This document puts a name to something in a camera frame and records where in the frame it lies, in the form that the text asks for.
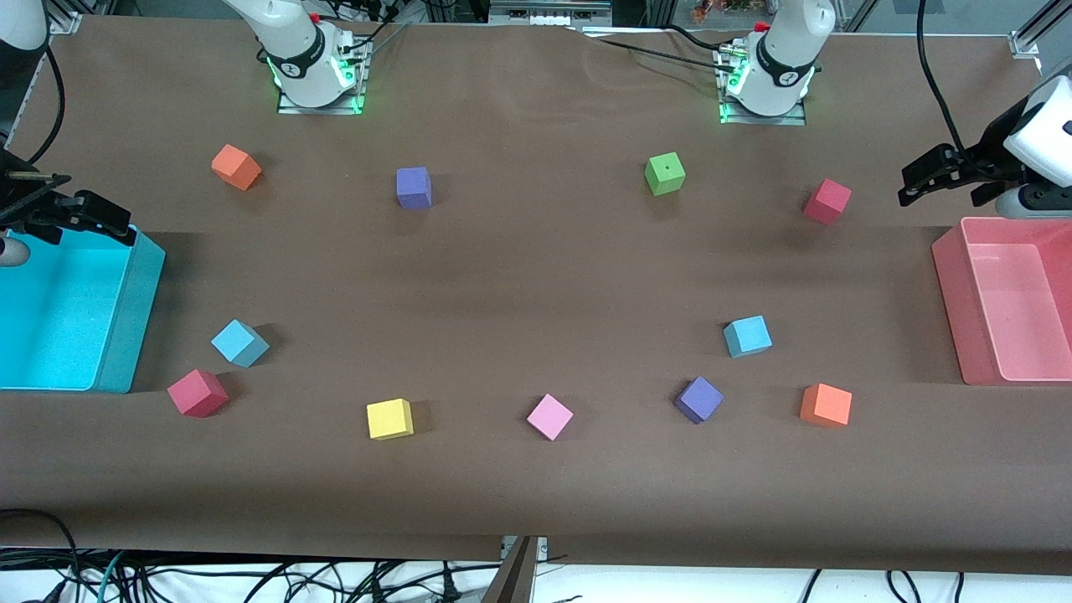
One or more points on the red foam cube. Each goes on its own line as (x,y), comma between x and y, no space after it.
(827,201)
(197,392)

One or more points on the silver metal bracket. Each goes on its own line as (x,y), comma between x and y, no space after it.
(540,546)

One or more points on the pink plastic bin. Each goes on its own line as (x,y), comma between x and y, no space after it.
(1013,310)

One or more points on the cyan plastic bin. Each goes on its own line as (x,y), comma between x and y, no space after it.
(59,318)

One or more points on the orange background objects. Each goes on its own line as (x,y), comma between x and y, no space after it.
(720,10)

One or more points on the brown table cover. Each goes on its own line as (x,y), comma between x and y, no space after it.
(536,276)

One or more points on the green foam cube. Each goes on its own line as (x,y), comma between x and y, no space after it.
(665,173)

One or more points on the aluminium frame corner profile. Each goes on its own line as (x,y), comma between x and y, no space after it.
(1026,42)
(65,23)

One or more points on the purple foam cube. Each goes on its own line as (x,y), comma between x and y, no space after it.
(414,186)
(698,398)

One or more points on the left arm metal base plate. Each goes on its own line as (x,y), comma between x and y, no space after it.
(791,120)

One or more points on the grey power strip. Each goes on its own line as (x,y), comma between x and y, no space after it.
(544,12)

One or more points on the aluminium side rail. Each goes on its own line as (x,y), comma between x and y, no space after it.
(32,84)

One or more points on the dark metal strut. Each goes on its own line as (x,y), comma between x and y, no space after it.
(512,578)

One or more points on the orange foam cube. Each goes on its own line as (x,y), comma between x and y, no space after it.
(236,167)
(826,404)

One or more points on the pink foam cube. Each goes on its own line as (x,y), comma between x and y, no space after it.
(549,416)

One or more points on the yellow foam cube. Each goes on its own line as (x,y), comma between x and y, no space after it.
(389,419)

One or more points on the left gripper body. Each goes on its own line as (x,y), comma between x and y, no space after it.
(994,144)

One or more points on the light blue foam cube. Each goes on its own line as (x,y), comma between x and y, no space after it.
(238,342)
(747,335)

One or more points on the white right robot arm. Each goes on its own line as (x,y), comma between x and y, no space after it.
(301,50)

